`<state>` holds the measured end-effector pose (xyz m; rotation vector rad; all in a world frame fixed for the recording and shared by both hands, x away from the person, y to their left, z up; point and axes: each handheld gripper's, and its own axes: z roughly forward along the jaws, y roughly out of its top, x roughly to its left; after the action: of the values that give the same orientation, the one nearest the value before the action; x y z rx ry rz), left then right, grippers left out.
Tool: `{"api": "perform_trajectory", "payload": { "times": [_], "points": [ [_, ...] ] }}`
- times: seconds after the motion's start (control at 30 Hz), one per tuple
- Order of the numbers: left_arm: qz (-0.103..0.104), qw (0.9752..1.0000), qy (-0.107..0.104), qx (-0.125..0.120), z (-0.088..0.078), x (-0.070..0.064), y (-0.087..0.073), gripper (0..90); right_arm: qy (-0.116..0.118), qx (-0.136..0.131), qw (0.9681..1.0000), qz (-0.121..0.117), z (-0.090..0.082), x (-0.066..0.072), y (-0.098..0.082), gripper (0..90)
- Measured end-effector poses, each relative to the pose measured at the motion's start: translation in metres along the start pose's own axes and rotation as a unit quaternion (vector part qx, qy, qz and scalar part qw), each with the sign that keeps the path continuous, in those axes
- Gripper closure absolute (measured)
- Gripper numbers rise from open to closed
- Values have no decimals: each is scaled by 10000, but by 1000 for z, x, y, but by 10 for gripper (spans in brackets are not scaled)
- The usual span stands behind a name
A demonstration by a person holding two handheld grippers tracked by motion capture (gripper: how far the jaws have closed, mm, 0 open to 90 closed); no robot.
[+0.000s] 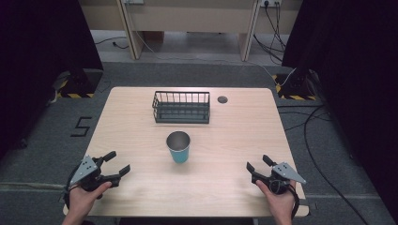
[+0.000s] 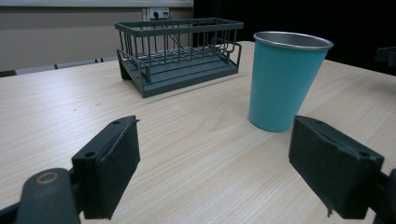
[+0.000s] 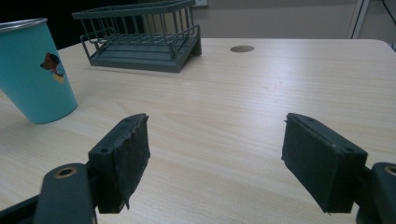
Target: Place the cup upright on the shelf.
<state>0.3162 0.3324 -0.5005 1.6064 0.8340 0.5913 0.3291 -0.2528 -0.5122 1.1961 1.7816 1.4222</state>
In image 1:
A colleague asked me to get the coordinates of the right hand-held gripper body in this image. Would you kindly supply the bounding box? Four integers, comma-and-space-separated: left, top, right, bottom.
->
251, 161, 307, 196

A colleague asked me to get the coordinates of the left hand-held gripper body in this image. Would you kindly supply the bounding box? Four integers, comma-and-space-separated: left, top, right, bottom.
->
69, 155, 121, 192

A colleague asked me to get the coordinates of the blue paper cup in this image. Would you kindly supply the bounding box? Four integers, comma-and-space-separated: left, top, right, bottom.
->
165, 130, 191, 164

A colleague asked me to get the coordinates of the black wire basket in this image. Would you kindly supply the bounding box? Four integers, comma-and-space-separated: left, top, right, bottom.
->
151, 90, 211, 125

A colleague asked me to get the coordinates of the person's right hand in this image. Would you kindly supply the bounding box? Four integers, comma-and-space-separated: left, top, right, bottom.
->
255, 179, 297, 221

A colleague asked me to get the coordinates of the person's left hand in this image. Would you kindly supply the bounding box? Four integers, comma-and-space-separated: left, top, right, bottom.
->
69, 181, 113, 222

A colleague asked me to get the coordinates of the black stand base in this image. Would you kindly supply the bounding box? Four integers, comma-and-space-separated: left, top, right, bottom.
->
272, 68, 317, 101
56, 68, 104, 99

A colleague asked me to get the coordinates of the black curtain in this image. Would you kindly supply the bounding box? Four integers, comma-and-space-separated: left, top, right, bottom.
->
281, 0, 398, 217
0, 0, 104, 160

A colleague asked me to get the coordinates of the beige wooden desk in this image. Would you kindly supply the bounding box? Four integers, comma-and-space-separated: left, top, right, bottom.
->
78, 0, 303, 62

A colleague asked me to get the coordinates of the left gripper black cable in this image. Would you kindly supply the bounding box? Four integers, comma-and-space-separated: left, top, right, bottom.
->
63, 165, 83, 210

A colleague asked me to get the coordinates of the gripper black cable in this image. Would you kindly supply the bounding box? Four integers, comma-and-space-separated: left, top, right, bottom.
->
63, 165, 83, 210
288, 184, 300, 220

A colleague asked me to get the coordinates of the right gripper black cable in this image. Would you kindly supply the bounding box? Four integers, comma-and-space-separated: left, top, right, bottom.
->
288, 184, 300, 220

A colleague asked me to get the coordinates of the black floor cable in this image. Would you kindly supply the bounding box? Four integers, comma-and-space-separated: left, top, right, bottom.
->
94, 36, 130, 50
277, 104, 370, 225

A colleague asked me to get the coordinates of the bundle of black cables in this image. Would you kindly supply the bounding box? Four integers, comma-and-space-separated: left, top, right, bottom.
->
253, 3, 287, 65

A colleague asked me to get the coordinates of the white wall socket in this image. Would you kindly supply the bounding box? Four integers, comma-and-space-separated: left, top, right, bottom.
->
260, 0, 283, 8

